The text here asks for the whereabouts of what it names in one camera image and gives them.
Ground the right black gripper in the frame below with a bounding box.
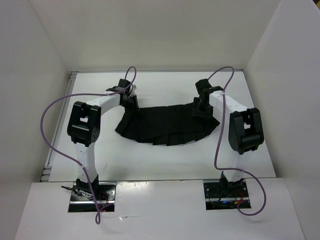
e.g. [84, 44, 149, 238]
[191, 97, 214, 122]

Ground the black skirt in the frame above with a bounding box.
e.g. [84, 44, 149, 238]
[115, 103, 220, 146]

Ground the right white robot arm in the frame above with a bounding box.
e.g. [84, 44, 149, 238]
[192, 79, 264, 197]

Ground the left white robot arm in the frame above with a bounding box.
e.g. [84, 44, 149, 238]
[67, 78, 139, 200]

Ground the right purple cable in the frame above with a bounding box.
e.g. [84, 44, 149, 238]
[207, 65, 268, 216]

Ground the purple cable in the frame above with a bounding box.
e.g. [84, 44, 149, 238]
[207, 65, 268, 216]
[39, 65, 138, 225]

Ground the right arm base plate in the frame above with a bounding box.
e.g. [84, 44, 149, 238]
[203, 180, 251, 211]

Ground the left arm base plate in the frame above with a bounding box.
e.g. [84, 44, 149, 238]
[62, 182, 117, 213]

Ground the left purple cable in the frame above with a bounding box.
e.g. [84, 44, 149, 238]
[39, 65, 138, 225]

